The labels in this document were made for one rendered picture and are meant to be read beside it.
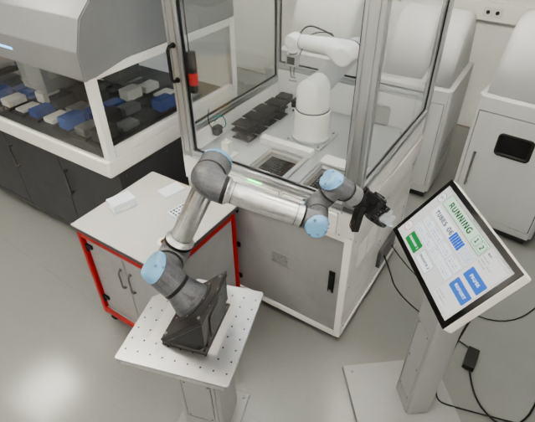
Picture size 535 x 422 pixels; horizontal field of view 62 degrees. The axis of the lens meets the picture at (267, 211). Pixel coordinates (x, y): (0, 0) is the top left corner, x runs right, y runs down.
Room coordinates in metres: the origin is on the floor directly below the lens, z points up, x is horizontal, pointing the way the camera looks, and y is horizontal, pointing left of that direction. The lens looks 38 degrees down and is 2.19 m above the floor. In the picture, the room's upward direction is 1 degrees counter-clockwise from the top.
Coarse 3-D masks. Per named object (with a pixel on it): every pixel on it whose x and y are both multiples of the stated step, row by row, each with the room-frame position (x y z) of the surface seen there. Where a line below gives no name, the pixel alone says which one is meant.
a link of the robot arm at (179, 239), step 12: (204, 156) 1.33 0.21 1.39; (216, 156) 1.32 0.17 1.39; (228, 156) 1.37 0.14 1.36; (228, 168) 1.31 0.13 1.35; (192, 192) 1.31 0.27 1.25; (192, 204) 1.29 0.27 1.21; (204, 204) 1.30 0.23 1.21; (180, 216) 1.31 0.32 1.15; (192, 216) 1.28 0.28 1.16; (180, 228) 1.28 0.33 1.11; (192, 228) 1.28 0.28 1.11; (168, 240) 1.28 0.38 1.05; (180, 240) 1.27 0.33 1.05; (192, 240) 1.31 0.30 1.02; (180, 252) 1.26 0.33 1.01
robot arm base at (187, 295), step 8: (184, 280) 1.15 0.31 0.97; (192, 280) 1.17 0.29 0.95; (184, 288) 1.12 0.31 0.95; (192, 288) 1.13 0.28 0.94; (200, 288) 1.14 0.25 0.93; (168, 296) 1.10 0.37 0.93; (176, 296) 1.10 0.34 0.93; (184, 296) 1.10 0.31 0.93; (192, 296) 1.10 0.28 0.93; (200, 296) 1.11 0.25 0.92; (176, 304) 1.09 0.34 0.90; (184, 304) 1.08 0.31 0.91; (192, 304) 1.08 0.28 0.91; (176, 312) 1.09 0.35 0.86; (184, 312) 1.07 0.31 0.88
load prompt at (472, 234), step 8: (448, 200) 1.37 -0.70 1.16; (456, 200) 1.35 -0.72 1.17; (448, 208) 1.34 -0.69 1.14; (456, 208) 1.31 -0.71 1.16; (456, 216) 1.28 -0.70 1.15; (464, 216) 1.26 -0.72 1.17; (456, 224) 1.25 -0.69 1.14; (464, 224) 1.23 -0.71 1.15; (472, 224) 1.21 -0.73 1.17; (464, 232) 1.20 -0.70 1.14; (472, 232) 1.18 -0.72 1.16; (480, 232) 1.16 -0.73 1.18; (472, 240) 1.15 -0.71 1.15; (480, 240) 1.13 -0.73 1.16; (472, 248) 1.12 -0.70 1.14; (480, 248) 1.11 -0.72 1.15; (488, 248) 1.09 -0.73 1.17
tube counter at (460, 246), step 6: (450, 228) 1.25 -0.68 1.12; (450, 234) 1.23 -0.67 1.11; (456, 234) 1.21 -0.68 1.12; (450, 240) 1.21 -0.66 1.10; (456, 240) 1.19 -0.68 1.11; (462, 240) 1.18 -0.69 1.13; (456, 246) 1.17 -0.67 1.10; (462, 246) 1.15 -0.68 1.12; (456, 252) 1.15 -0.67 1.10; (462, 252) 1.13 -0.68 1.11; (468, 252) 1.12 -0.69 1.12; (462, 258) 1.11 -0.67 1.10; (468, 258) 1.10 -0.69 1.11; (474, 258) 1.09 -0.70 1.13
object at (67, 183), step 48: (0, 0) 2.46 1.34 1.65; (48, 0) 2.30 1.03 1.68; (96, 0) 2.21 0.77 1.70; (144, 0) 2.45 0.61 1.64; (0, 48) 2.44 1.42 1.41; (48, 48) 2.19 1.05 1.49; (96, 48) 2.16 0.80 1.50; (144, 48) 2.41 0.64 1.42; (96, 96) 2.11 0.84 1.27; (0, 144) 2.88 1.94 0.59; (48, 144) 2.37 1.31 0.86; (144, 144) 2.31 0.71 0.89; (48, 192) 2.64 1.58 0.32; (96, 192) 2.31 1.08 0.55
